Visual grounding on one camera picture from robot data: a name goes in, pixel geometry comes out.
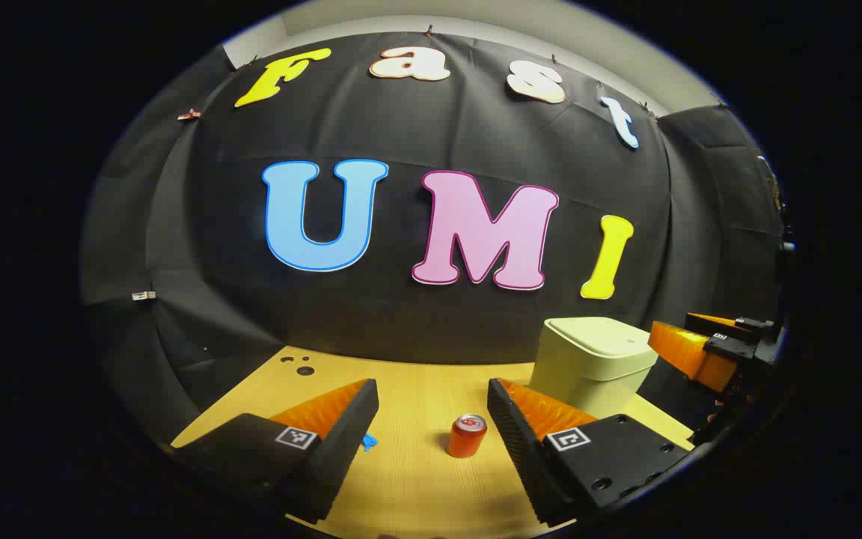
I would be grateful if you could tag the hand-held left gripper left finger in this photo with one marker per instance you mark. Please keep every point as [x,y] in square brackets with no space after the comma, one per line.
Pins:
[341,442]

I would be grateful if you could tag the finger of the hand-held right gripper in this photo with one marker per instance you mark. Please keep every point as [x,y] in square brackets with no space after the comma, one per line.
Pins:
[689,352]
[753,325]

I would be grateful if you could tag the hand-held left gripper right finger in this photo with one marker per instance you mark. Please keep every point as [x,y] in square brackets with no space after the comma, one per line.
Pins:
[521,449]

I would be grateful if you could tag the blue paper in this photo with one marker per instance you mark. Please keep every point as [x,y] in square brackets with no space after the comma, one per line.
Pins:
[369,442]

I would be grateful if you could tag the red pop can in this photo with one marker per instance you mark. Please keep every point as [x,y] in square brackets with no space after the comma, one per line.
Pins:
[465,440]

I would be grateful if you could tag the pale green garbage bin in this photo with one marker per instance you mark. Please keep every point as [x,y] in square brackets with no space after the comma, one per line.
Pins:
[592,367]

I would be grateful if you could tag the wooden desktop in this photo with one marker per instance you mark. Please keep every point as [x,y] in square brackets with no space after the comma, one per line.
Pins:
[416,479]

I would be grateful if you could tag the black backdrop cloth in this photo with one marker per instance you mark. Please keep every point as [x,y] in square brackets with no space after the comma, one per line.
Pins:
[431,322]

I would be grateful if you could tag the white cloth clip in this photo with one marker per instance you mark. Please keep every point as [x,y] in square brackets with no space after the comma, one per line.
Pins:
[144,296]

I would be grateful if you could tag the red cloth clip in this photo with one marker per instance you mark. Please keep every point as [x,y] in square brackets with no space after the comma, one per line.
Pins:
[189,114]

